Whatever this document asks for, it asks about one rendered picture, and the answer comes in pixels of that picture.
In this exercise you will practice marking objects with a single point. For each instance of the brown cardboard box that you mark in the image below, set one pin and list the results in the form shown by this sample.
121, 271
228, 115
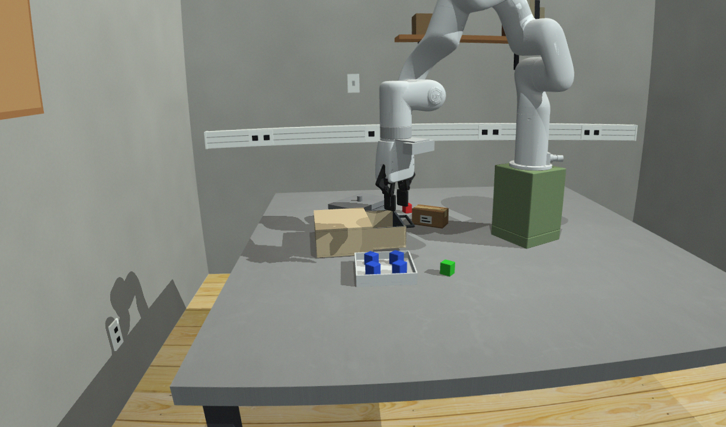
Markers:
430, 216

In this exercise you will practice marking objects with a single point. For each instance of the blue block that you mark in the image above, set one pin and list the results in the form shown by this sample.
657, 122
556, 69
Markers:
372, 268
395, 255
399, 266
371, 256

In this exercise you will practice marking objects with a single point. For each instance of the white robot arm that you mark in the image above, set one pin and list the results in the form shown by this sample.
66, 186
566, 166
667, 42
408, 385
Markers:
526, 36

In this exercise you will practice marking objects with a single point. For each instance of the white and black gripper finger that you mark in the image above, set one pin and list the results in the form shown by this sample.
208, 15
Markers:
402, 193
389, 197

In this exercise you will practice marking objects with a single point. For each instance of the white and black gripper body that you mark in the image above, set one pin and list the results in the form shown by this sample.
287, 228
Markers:
398, 166

